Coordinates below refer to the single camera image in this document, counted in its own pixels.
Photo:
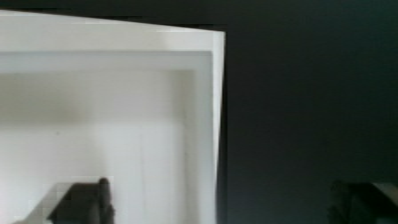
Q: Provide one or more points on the white drawer cabinet frame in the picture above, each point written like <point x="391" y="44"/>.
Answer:
<point x="110" y="95"/>

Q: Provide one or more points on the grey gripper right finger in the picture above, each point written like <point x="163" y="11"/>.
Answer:
<point x="362" y="203"/>

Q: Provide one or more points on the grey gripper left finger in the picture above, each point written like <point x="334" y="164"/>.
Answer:
<point x="83" y="207"/>

